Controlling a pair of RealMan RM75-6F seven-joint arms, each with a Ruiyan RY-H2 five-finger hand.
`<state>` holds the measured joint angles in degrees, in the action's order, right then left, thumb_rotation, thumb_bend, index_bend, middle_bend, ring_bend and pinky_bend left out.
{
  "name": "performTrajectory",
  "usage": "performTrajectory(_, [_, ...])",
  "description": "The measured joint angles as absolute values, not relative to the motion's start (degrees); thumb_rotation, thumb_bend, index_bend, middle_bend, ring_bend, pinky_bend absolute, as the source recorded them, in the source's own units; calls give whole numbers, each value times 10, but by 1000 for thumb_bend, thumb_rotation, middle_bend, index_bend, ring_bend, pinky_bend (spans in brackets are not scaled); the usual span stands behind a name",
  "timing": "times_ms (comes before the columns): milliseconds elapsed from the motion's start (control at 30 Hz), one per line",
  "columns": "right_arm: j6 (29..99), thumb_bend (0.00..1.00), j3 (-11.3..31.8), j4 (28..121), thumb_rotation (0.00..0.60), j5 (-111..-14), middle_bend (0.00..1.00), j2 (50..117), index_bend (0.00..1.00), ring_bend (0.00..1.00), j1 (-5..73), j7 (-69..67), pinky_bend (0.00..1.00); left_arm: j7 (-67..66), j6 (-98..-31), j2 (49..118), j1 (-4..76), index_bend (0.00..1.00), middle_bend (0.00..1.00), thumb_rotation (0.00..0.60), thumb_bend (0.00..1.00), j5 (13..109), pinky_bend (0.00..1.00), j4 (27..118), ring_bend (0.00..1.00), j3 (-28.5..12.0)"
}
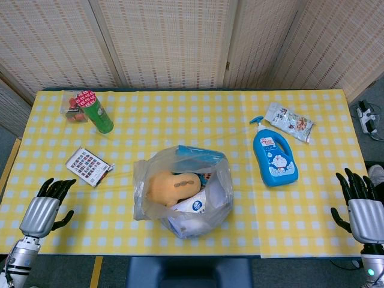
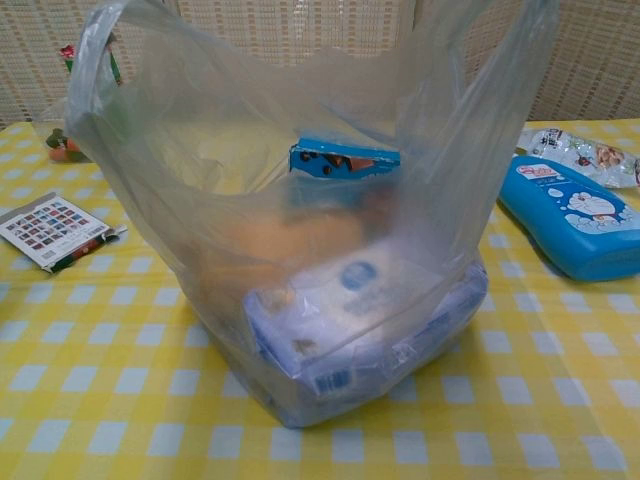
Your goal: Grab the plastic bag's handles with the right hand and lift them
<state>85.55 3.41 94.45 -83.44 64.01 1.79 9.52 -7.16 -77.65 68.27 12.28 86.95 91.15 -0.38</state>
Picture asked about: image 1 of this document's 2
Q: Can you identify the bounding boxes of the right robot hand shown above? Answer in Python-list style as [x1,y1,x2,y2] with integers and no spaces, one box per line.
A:
[330,167,384,244]

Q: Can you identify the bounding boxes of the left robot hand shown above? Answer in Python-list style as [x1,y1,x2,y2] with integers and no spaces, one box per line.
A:
[19,178,77,239]

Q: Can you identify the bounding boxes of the clear plastic bag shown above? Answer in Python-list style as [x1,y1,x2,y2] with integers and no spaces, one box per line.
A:
[133,145,234,240]

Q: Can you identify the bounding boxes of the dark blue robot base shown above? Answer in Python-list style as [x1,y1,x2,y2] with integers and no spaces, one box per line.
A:
[125,257,253,288]

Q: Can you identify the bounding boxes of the small red snack bag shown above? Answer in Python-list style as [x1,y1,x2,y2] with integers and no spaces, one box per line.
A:
[59,91,90,124]

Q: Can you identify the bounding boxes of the person's shoe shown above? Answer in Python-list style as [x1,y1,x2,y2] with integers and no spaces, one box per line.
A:
[368,164,384,193]

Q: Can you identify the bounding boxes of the colourful grid card pack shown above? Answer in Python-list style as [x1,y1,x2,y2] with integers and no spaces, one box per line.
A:
[65,146,115,188]

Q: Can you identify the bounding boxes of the white power strip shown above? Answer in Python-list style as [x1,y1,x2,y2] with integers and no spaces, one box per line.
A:
[356,100,377,135]

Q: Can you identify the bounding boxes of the blue pump detergent bottle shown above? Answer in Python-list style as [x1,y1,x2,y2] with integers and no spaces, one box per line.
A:
[250,116,299,188]

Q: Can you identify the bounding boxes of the green chips can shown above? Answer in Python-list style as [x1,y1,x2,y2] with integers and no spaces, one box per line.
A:
[75,91,115,134]

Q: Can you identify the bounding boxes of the white snack pouch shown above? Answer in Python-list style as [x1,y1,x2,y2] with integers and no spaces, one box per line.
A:
[263,101,315,144]

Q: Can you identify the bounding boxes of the orange plush toy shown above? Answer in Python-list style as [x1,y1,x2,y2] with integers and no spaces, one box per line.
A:
[147,170,202,208]

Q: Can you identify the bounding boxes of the white wet wipes pack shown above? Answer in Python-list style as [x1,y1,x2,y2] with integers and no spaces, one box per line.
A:
[166,179,229,238]

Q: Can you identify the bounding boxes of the blue flat package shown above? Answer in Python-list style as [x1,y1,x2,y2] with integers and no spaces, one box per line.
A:
[175,145,226,169]

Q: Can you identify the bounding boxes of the yellow checked tablecloth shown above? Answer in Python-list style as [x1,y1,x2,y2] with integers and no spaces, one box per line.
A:
[0,88,380,259]

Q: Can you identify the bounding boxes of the beige woven folding screen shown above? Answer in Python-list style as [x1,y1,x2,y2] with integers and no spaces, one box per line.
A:
[0,0,384,139]

